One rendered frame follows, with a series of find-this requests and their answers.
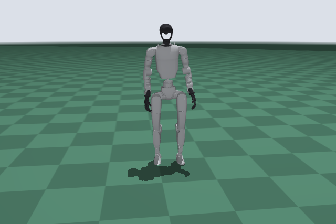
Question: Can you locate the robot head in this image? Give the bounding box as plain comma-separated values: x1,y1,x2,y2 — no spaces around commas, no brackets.
160,24,173,47

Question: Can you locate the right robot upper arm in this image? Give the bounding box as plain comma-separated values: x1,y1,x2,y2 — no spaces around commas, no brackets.
144,47,156,76

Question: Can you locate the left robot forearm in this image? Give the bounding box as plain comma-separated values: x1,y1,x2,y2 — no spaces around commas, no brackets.
185,67,194,93

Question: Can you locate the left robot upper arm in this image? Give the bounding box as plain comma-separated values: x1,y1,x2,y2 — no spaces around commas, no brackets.
178,46,190,74

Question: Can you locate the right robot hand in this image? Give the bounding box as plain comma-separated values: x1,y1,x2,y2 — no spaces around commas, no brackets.
144,90,152,112

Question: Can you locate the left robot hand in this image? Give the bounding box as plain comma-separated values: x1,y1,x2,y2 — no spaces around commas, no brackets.
188,88,196,109

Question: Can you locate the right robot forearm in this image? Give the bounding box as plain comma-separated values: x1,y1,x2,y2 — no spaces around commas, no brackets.
143,69,152,95

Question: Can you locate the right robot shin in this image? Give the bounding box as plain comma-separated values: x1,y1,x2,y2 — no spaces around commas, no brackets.
153,130,161,156

